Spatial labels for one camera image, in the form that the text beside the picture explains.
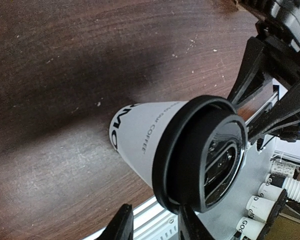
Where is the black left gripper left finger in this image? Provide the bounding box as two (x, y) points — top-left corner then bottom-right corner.
(96, 203), (134, 240)

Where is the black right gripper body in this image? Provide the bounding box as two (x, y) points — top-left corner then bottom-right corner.
(238, 0), (300, 83)

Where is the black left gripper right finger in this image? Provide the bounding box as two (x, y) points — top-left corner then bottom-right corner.
(178, 205), (215, 240)

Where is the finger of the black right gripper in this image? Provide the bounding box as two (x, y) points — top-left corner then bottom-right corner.
(248, 79), (300, 144)
(227, 37), (265, 108)

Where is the black coffee lid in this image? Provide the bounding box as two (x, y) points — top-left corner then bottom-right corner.
(152, 95), (248, 214)

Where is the white paper coffee cup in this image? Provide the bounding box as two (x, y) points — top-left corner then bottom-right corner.
(109, 101), (187, 187)

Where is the stack of paper cups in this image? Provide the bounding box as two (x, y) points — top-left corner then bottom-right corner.
(236, 171), (300, 240)

